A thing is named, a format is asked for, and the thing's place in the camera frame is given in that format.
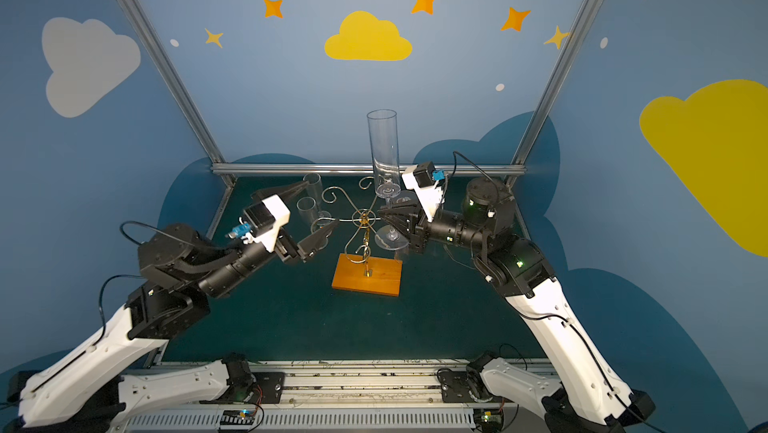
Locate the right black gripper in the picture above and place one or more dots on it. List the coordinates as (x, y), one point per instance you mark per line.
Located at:
(417, 226)

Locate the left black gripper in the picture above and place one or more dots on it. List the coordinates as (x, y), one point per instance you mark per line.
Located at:
(287, 246)

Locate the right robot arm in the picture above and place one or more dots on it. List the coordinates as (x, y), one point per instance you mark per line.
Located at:
(520, 273)

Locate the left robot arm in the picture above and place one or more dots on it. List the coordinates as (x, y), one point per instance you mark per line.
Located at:
(89, 391)

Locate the orange wooden rack base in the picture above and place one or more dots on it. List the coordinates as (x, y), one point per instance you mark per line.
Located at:
(380, 276)

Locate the left green circuit board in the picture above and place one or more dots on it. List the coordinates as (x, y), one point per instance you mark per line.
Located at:
(237, 419)

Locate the green circuit board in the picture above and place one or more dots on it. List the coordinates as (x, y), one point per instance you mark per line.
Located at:
(237, 419)
(487, 421)

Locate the right green circuit board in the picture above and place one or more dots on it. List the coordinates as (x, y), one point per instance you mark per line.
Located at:
(487, 421)

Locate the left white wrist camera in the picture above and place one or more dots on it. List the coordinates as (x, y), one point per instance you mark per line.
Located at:
(261, 222)

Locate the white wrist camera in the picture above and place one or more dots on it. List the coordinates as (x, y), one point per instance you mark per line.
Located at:
(428, 183)
(261, 222)

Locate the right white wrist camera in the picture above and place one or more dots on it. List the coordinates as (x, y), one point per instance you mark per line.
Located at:
(428, 183)

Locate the gold wire glass rack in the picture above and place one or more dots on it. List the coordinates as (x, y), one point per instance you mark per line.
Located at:
(364, 219)

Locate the aluminium frame right post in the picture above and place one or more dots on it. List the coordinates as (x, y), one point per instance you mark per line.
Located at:
(583, 22)

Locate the aluminium frame post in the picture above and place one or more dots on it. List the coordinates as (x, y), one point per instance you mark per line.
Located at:
(583, 22)
(151, 41)

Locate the aluminium mounting rail base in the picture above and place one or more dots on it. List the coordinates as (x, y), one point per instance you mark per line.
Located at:
(360, 391)

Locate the aluminium frame left post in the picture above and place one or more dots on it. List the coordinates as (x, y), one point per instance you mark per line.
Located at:
(151, 41)

